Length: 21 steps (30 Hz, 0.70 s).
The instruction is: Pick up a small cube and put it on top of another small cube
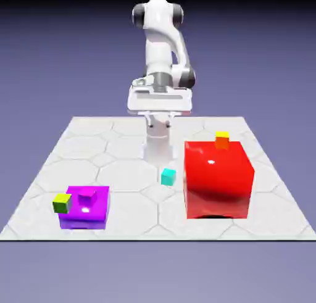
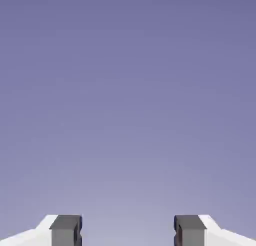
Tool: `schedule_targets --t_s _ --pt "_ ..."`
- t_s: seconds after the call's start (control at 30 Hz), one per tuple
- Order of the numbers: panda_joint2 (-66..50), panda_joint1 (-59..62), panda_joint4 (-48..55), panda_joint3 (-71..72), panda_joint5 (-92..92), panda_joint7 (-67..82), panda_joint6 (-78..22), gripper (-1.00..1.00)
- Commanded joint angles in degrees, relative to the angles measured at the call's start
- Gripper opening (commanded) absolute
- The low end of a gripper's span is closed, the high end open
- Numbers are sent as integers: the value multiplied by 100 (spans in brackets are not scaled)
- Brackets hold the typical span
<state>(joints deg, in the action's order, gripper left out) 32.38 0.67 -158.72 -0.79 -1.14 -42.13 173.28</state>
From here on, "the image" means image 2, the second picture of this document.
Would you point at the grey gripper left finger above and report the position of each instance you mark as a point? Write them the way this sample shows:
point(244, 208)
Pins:
point(62, 232)

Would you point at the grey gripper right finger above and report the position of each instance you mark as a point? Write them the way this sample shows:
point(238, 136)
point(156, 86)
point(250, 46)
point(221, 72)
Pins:
point(193, 232)

